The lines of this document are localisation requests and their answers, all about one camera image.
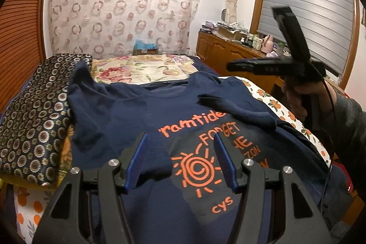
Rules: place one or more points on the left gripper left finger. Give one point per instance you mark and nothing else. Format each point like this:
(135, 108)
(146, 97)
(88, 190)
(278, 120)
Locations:
(68, 216)

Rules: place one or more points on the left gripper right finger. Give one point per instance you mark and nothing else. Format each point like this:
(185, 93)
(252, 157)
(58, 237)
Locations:
(295, 217)

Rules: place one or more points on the navy blue printed t-shirt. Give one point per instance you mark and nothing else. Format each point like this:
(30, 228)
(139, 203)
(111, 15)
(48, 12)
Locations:
(182, 196)

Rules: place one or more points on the person's right hand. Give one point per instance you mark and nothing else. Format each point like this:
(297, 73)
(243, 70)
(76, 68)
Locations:
(311, 103)

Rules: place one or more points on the pink kettle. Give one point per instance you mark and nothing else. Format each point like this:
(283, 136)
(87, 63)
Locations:
(267, 44)

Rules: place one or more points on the orange fruit print bedsheet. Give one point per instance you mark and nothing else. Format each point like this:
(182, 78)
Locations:
(29, 204)

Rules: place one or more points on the grey window blind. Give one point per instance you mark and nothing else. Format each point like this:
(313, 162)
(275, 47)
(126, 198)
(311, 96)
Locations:
(326, 24)

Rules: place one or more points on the cardboard box of clutter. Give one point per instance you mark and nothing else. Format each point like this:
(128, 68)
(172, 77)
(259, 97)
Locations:
(227, 32)

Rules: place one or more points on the wooden sideboard cabinet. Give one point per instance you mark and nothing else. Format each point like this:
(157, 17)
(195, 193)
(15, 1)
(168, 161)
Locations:
(216, 53)

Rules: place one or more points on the dark circle patterned folded quilt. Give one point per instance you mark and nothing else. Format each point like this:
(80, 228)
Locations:
(35, 124)

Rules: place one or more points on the floral cream blanket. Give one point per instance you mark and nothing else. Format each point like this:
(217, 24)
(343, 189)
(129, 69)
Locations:
(142, 69)

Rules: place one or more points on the louvered wooden wardrobe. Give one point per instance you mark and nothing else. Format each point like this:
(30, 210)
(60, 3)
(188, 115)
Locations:
(22, 45)

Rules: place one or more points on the circle patterned sheer curtain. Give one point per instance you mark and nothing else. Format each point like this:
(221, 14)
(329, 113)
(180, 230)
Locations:
(108, 28)

